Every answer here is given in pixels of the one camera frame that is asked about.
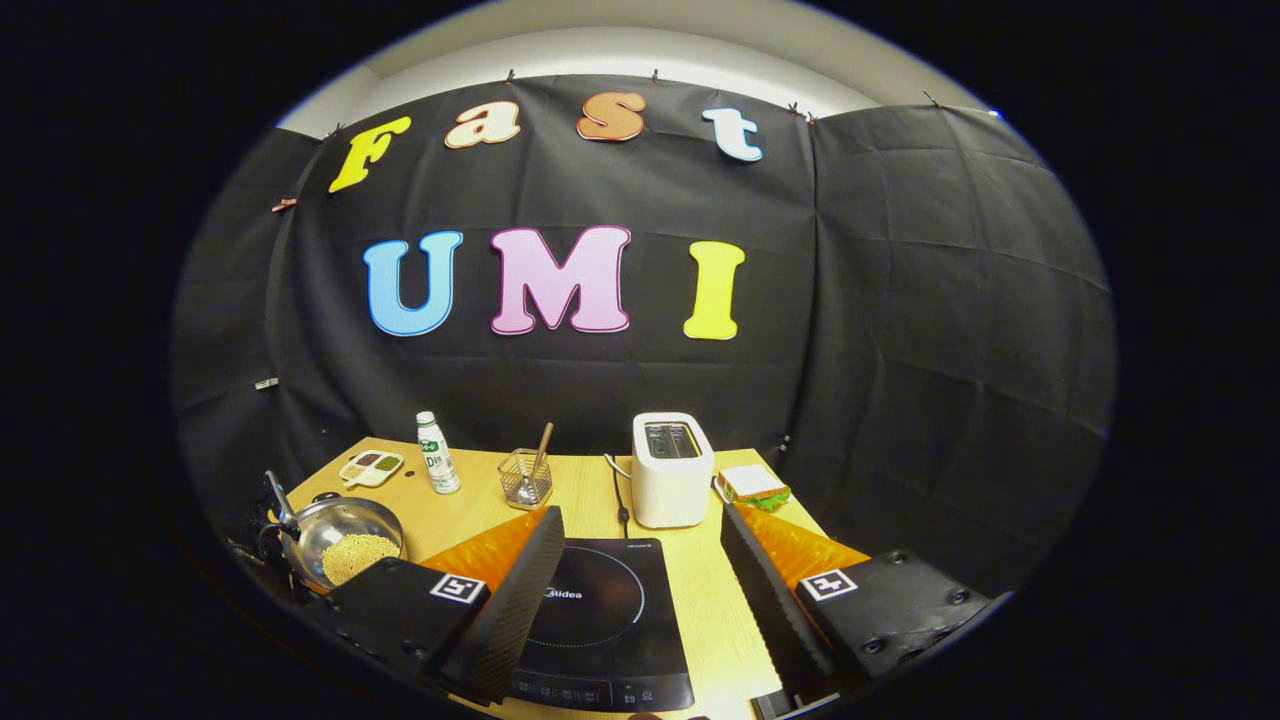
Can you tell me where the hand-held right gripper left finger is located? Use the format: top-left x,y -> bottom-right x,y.
325,505 -> 566,706

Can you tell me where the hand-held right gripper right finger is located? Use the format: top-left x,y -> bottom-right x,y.
720,503 -> 991,706

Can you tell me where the black induction cooktop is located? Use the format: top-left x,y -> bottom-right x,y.
505,538 -> 696,713

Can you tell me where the steel pot with soybeans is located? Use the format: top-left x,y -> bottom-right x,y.
258,470 -> 408,603

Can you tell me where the sandwich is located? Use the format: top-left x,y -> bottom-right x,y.
714,464 -> 793,513

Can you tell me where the white toaster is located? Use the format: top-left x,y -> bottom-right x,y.
632,412 -> 715,529

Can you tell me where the white drink bottle green label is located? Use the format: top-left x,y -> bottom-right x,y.
416,411 -> 462,495

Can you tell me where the white divided bean dish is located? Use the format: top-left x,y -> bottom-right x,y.
338,450 -> 405,490

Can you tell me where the wire mesh utensil holder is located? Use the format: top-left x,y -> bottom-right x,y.
497,448 -> 554,511

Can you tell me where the wooden-handled spoon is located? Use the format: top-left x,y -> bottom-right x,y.
518,422 -> 554,504

